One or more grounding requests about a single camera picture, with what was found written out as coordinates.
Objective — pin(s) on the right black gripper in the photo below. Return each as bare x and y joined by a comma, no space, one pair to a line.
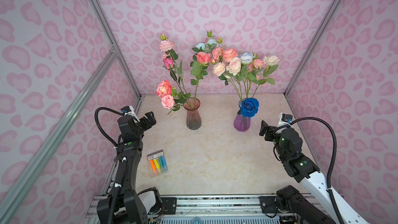
264,127

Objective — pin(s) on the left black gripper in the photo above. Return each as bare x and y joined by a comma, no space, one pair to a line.
149,119

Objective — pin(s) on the purple blue glass vase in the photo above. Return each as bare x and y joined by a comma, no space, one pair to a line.
241,123

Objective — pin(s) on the single pink rose stem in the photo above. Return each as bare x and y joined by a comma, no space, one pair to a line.
172,104

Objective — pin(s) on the salmon pink rose stem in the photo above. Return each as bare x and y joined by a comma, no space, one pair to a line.
164,88

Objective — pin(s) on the red glass vase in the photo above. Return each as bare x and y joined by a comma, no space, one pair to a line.
193,119

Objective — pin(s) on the magenta rosebud stem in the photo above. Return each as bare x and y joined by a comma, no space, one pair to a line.
176,73

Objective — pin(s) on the large cream rose stem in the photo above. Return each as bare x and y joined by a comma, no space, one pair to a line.
235,76

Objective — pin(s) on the pale blue white rose stem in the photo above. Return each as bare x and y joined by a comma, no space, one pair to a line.
248,59

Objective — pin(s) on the cream peach rose stem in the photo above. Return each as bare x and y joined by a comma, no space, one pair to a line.
220,70

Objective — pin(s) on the small pink spray rose stem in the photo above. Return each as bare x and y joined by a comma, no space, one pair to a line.
166,46

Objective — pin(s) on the large pink spray rose stem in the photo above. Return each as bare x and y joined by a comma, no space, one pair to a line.
222,53

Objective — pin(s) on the pale blue spray rose stem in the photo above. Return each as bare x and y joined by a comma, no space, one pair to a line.
210,43

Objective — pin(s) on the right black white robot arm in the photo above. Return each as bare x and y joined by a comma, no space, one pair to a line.
288,150

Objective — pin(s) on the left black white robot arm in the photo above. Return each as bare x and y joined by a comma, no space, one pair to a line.
124,205

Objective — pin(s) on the pack of coloured markers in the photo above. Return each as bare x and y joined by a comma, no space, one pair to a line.
157,163

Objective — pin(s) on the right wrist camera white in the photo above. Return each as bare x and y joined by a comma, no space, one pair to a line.
285,119

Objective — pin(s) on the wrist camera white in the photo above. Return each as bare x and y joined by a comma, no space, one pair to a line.
285,119
129,110

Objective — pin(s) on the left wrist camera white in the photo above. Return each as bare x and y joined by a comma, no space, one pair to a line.
129,110

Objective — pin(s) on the diagonal aluminium frame bar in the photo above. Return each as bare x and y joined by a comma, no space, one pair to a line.
29,176

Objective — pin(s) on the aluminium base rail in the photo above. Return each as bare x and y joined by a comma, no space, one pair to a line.
225,209

